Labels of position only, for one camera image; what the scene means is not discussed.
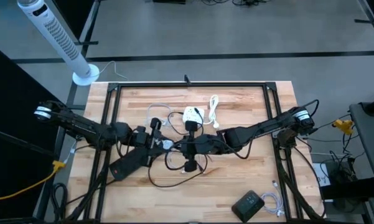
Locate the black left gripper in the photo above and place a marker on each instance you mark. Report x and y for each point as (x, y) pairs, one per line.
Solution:
(143, 137)

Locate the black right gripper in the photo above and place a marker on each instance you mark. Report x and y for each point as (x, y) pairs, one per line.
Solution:
(205, 145)

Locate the small white USB charger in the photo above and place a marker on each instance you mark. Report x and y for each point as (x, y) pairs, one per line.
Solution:
(167, 145)

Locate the white outlet cube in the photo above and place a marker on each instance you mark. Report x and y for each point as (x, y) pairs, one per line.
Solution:
(189, 116)

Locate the long black power strip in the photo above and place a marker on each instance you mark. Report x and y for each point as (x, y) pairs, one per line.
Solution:
(127, 165)

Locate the black charger box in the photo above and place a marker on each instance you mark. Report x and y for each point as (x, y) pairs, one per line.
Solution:
(247, 207)

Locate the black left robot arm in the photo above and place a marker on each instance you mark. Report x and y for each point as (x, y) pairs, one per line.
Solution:
(81, 127)

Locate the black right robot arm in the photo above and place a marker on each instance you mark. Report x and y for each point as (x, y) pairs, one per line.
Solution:
(261, 127)

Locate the white paper sheet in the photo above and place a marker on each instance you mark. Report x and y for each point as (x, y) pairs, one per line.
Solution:
(320, 179)

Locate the white tower fan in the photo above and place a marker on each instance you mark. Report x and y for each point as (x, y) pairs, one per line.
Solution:
(59, 37)

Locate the black equipment box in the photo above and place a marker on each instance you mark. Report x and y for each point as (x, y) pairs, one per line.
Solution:
(351, 188)

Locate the grey cart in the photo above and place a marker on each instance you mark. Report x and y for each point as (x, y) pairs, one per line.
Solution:
(370, 140)

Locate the small black frame clamp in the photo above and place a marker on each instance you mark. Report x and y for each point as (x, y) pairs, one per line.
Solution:
(187, 80)

